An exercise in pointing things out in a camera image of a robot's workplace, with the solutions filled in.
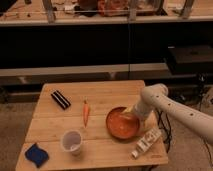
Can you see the orange carrot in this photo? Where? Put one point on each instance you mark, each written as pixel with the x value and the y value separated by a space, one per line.
pixel 86 111

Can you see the orange ceramic bowl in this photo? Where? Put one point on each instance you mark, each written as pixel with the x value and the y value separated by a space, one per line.
pixel 120 126

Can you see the white plastic bottle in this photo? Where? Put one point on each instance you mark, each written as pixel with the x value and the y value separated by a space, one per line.
pixel 146 141

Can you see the long wooden shelf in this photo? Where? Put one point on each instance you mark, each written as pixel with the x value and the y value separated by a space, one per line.
pixel 63 12

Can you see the black box on shelf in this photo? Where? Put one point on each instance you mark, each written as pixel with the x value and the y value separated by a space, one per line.
pixel 190 60

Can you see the black striped box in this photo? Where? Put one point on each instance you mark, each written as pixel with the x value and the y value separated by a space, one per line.
pixel 60 100

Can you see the wooden table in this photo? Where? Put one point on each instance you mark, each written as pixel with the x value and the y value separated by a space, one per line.
pixel 100 150

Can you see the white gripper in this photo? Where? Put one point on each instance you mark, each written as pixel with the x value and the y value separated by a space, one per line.
pixel 141 113

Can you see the clear plastic cup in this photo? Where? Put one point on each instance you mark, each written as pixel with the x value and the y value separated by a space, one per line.
pixel 71 142

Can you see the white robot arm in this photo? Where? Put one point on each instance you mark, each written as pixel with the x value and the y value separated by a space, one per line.
pixel 156 96

